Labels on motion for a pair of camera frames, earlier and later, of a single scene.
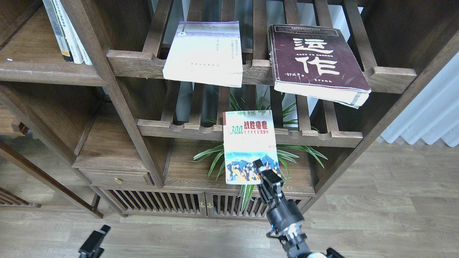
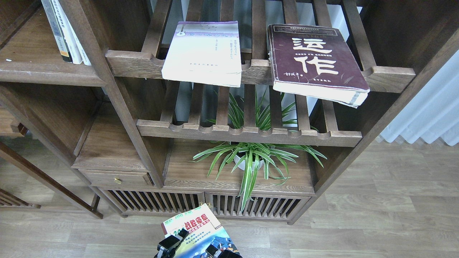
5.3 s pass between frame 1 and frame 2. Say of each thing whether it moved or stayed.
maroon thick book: stayed
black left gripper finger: moved
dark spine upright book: stayed
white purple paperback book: stayed
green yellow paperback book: moved
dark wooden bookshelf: stayed
